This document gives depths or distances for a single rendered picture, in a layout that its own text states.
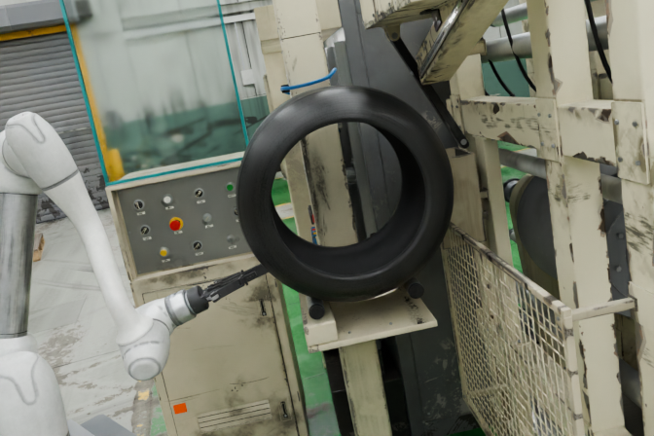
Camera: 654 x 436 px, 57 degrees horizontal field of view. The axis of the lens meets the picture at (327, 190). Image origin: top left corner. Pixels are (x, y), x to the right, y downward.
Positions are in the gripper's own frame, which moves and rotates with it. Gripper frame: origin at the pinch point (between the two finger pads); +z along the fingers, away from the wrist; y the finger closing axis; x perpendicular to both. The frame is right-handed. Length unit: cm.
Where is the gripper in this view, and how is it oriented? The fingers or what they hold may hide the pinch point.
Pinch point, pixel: (256, 272)
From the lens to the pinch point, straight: 172.9
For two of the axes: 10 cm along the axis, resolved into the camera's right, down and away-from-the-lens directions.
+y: -1.0, -1.6, 9.8
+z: 9.0, -4.3, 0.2
